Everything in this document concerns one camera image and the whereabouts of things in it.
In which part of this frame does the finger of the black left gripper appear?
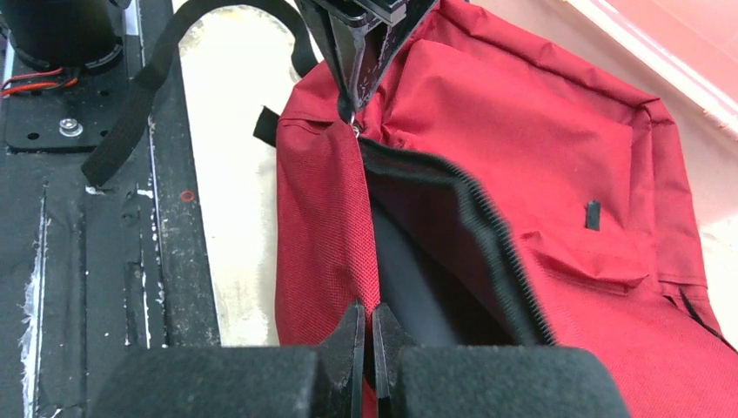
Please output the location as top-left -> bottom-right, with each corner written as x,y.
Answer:
346,0 -> 437,113
298,0 -> 369,107

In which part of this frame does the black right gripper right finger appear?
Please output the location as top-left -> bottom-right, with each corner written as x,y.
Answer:
372,304 -> 630,417

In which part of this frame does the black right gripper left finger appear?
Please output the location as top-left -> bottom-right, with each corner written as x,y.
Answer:
91,302 -> 365,417

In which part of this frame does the red backpack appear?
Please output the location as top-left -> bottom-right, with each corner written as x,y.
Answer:
254,1 -> 737,417

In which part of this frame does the translucent pink storage box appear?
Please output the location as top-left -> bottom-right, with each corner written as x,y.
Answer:
473,0 -> 738,139

